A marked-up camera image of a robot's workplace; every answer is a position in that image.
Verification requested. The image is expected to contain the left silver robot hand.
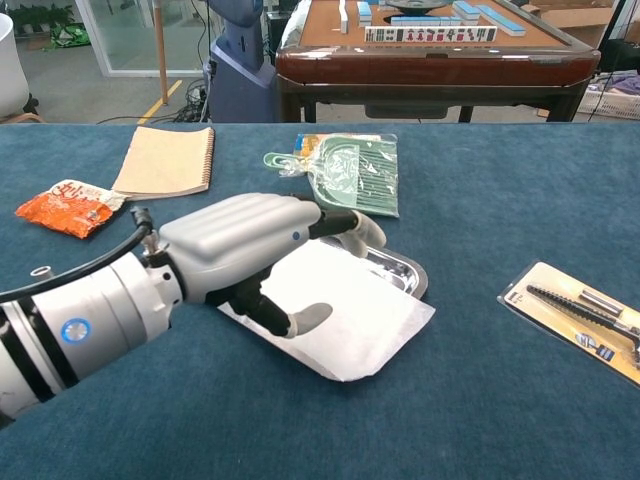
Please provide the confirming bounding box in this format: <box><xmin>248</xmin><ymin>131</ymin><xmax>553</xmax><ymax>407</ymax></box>
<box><xmin>158</xmin><ymin>192</ymin><xmax>387</xmax><ymax>339</ymax></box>

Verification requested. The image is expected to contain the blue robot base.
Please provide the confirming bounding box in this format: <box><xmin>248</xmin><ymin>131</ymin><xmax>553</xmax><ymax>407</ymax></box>
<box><xmin>205</xmin><ymin>0</ymin><xmax>281</xmax><ymax>124</ymax></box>

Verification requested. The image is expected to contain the silver metal tray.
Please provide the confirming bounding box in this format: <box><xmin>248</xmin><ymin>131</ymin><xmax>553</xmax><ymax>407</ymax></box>
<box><xmin>319</xmin><ymin>234</ymin><xmax>430</xmax><ymax>301</ymax></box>

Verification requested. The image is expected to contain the beige spiral notebook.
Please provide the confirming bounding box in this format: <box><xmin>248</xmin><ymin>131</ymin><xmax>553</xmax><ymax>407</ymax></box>
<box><xmin>110</xmin><ymin>125</ymin><xmax>216</xmax><ymax>202</ymax></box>

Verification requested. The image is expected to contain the green dustpan in plastic bag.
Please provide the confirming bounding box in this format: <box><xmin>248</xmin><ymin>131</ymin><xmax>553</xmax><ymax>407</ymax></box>
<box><xmin>263</xmin><ymin>134</ymin><xmax>401</xmax><ymax>220</ymax></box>

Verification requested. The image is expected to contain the orange snack packet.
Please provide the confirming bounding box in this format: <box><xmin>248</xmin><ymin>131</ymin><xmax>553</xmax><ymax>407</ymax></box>
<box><xmin>14</xmin><ymin>179</ymin><xmax>127</xmax><ymax>240</ymax></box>

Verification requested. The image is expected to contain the wooden pole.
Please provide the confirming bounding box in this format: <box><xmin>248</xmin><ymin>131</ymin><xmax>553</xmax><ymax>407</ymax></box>
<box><xmin>153</xmin><ymin>0</ymin><xmax>169</xmax><ymax>106</ymax></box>

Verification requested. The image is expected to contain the green bag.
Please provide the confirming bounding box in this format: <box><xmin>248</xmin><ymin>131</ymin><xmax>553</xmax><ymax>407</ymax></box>
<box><xmin>49</xmin><ymin>22</ymin><xmax>91</xmax><ymax>50</ymax></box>

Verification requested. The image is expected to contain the brown mahjong table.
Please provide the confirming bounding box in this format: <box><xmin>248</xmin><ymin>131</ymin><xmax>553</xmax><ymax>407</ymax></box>
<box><xmin>274</xmin><ymin>0</ymin><xmax>602</xmax><ymax>124</ymax></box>

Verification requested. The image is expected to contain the blue table cloth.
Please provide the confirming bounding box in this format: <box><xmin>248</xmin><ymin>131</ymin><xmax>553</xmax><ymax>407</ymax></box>
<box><xmin>0</xmin><ymin>122</ymin><xmax>640</xmax><ymax>480</ymax></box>

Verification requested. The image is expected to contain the face-up mahjong tile row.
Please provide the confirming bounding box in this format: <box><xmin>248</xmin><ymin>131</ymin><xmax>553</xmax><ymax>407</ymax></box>
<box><xmin>363</xmin><ymin>24</ymin><xmax>499</xmax><ymax>44</ymax></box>

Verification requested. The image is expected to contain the white chair with wooden legs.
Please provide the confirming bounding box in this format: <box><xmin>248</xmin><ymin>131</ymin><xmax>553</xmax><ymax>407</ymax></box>
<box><xmin>0</xmin><ymin>12</ymin><xmax>46</xmax><ymax>125</ymax></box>

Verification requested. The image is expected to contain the razor in yellow blister pack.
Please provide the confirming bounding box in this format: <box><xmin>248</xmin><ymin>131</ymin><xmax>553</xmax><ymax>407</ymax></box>
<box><xmin>497</xmin><ymin>260</ymin><xmax>640</xmax><ymax>389</ymax></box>

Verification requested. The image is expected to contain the white plastic basket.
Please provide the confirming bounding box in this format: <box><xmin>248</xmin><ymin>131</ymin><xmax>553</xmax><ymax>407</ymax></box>
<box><xmin>577</xmin><ymin>74</ymin><xmax>640</xmax><ymax>121</ymax></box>

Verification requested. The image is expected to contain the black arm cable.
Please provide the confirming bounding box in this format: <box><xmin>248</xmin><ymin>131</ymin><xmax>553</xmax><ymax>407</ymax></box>
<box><xmin>0</xmin><ymin>207</ymin><xmax>154</xmax><ymax>304</ymax></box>

